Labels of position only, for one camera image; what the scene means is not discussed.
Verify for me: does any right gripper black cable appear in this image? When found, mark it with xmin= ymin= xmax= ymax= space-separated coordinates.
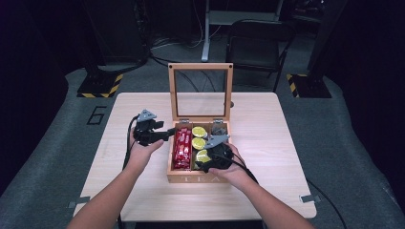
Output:
xmin=211 ymin=153 xmax=349 ymax=229

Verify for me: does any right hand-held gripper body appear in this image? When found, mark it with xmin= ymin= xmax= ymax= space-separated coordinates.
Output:
xmin=203 ymin=134 xmax=236 ymax=171

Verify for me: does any black folding chair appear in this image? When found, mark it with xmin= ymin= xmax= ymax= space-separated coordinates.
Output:
xmin=224 ymin=18 xmax=296 ymax=94

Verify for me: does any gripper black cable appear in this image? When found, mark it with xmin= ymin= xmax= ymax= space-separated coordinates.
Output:
xmin=117 ymin=114 xmax=141 ymax=229
xmin=211 ymin=153 xmax=349 ymax=229

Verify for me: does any black striped stand base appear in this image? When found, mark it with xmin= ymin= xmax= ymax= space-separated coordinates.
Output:
xmin=286 ymin=73 xmax=332 ymax=99
xmin=76 ymin=65 xmax=124 ymax=99

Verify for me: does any grey tape piece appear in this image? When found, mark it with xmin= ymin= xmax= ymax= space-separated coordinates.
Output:
xmin=299 ymin=194 xmax=322 ymax=204
xmin=67 ymin=196 xmax=92 ymax=210

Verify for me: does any white metal desk frame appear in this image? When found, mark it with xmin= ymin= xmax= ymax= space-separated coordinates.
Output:
xmin=201 ymin=0 xmax=285 ymax=63

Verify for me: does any red packet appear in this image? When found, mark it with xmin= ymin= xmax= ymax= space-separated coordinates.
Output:
xmin=172 ymin=127 xmax=185 ymax=170
xmin=181 ymin=127 xmax=194 ymax=170

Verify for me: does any person's left hand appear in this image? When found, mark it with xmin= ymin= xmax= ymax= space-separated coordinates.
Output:
xmin=125 ymin=128 xmax=165 ymax=173

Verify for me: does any wooden box with glass lid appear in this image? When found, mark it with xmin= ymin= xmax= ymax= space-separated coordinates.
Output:
xmin=166 ymin=62 xmax=235 ymax=184

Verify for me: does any white floor cable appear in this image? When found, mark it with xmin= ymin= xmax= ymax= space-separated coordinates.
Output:
xmin=150 ymin=9 xmax=224 ymax=51

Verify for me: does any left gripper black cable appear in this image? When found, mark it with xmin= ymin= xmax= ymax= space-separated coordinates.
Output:
xmin=117 ymin=114 xmax=141 ymax=229

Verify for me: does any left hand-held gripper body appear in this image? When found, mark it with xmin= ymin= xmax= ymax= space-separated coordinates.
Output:
xmin=132 ymin=109 xmax=162 ymax=148

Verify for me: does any yellow round capsule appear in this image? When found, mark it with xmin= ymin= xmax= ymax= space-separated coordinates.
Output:
xmin=191 ymin=126 xmax=208 ymax=138
xmin=195 ymin=149 xmax=212 ymax=164
xmin=191 ymin=136 xmax=207 ymax=151

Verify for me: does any dark packet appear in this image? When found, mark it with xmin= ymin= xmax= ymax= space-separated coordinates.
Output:
xmin=211 ymin=123 xmax=228 ymax=137

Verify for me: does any black floor cable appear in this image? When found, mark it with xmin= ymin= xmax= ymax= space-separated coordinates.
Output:
xmin=148 ymin=52 xmax=218 ymax=94

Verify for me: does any person's right hand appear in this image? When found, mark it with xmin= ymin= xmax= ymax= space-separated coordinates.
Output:
xmin=208 ymin=142 xmax=256 ymax=193

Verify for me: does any dark stand post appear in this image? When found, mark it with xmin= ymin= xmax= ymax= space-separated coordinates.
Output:
xmin=306 ymin=0 xmax=350 ymax=79

